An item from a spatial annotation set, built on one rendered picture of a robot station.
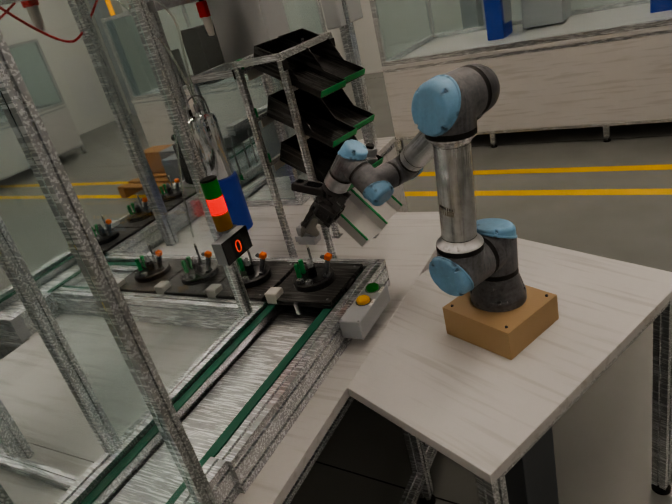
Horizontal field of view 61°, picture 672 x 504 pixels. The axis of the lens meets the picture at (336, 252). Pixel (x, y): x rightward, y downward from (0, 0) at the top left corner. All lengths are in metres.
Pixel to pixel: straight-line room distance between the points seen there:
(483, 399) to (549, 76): 4.32
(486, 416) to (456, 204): 0.50
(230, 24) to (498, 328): 2.04
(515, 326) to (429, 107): 0.61
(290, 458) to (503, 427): 0.50
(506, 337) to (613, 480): 1.04
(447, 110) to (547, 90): 4.32
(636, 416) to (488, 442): 1.38
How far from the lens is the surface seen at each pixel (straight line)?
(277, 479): 1.41
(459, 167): 1.32
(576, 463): 2.49
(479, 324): 1.57
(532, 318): 1.59
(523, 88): 5.58
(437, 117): 1.26
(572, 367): 1.54
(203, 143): 2.63
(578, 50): 5.42
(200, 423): 1.55
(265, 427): 1.43
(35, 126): 0.93
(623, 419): 2.66
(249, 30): 2.95
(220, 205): 1.65
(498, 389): 1.49
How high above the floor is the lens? 1.84
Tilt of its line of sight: 25 degrees down
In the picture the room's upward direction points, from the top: 15 degrees counter-clockwise
